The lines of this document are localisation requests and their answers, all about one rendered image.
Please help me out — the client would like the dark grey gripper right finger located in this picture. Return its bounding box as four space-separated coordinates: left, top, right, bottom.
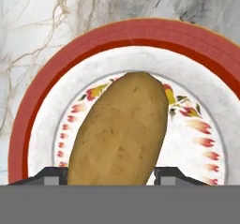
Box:
153 166 210 187

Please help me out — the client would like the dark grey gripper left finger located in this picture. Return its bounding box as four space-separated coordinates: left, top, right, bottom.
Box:
7 166 69 187

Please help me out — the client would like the brown potato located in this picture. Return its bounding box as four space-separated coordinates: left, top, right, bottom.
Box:
67 71 170 187

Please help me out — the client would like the red rimmed floral plate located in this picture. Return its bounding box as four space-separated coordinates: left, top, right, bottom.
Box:
7 17 240 187

